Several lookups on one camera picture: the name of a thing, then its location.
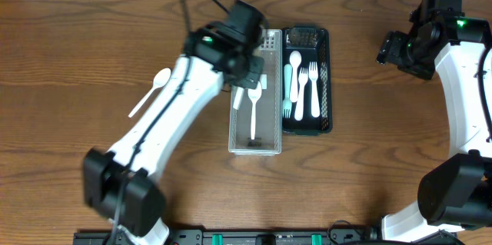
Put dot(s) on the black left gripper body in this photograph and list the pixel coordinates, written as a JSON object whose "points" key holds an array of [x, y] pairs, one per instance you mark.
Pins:
{"points": [[251, 74]]}

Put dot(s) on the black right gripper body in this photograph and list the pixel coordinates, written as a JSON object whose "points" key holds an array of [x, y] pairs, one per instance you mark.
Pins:
{"points": [[390, 50]]}

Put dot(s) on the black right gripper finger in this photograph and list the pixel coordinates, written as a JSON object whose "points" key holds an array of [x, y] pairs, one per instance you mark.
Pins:
{"points": [[397, 43], [384, 49]]}

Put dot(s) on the pale green plastic fork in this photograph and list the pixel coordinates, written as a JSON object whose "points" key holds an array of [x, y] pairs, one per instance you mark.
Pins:
{"points": [[287, 103]]}

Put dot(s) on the small white plastic spoon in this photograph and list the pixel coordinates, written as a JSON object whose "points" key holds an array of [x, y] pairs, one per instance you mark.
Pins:
{"points": [[295, 61]]}

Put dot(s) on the white plastic fork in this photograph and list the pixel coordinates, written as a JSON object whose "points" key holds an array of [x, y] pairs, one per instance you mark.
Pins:
{"points": [[313, 76], [303, 79]]}

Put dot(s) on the white plastic spoon angled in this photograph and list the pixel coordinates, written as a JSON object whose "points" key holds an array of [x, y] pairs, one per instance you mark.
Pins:
{"points": [[159, 81]]}

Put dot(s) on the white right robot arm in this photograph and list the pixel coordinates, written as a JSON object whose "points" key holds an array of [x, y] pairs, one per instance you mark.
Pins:
{"points": [[456, 195]]}

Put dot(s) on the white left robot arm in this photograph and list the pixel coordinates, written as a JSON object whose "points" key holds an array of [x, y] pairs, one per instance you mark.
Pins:
{"points": [[122, 184]]}

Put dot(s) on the black plastic basket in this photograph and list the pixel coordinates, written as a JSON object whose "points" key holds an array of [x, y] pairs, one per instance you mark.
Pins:
{"points": [[313, 44]]}

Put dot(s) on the clear plastic basket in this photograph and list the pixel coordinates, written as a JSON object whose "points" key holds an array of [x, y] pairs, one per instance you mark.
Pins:
{"points": [[267, 140]]}

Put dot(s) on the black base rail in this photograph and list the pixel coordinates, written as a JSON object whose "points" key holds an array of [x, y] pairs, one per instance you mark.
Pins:
{"points": [[339, 234]]}

